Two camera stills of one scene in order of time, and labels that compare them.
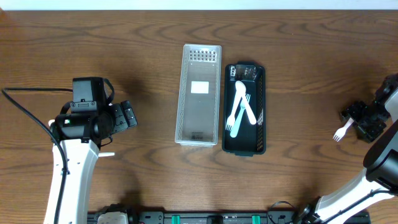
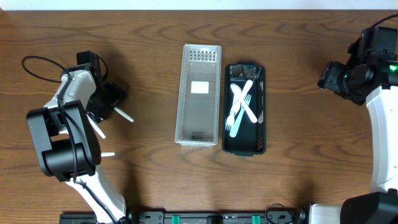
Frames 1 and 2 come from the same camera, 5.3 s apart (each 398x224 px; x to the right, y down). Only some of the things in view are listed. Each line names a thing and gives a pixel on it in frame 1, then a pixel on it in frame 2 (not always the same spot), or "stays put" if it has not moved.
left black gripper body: (125, 115) -> (109, 101)
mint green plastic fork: (243, 104) stays put
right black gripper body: (359, 116) -> (329, 77)
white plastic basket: (198, 101) stays put
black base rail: (161, 217) stays put
